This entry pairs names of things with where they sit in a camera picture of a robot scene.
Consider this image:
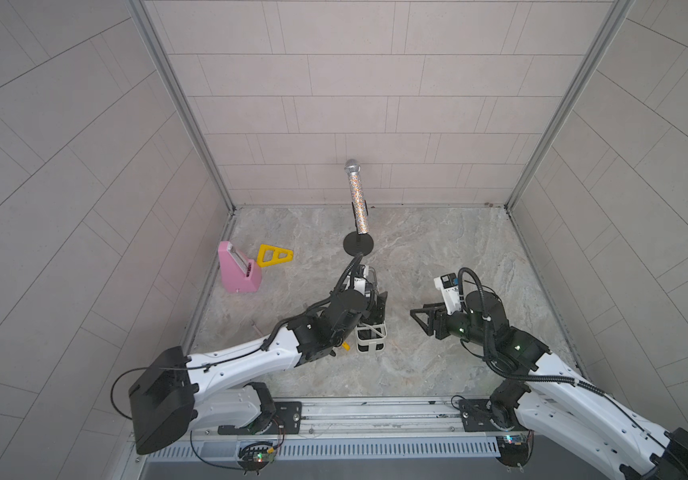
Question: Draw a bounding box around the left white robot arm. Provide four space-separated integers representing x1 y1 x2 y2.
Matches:
128 289 388 455

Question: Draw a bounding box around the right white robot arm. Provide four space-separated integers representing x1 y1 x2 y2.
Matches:
410 290 688 479

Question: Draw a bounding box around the yellow triangular block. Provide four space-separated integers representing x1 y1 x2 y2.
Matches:
256 244 294 268

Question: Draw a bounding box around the black microphone stand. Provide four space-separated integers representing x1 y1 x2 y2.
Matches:
343 203 375 256

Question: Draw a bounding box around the pink metronome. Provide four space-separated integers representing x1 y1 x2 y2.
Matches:
218 241 262 293

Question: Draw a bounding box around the right controller board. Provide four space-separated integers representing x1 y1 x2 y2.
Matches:
496 431 535 472

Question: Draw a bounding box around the controller board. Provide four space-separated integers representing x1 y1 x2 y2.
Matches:
238 441 279 474
496 431 535 472

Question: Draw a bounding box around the left controller board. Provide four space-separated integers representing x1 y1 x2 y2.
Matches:
238 441 279 474

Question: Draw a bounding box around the rhinestone silver microphone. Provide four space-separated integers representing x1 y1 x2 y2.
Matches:
345 159 369 235

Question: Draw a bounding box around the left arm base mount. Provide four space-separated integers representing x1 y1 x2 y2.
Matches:
218 401 303 435

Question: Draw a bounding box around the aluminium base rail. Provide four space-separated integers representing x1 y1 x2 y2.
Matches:
134 397 502 471

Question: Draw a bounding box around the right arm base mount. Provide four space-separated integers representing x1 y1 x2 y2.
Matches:
451 395 526 432

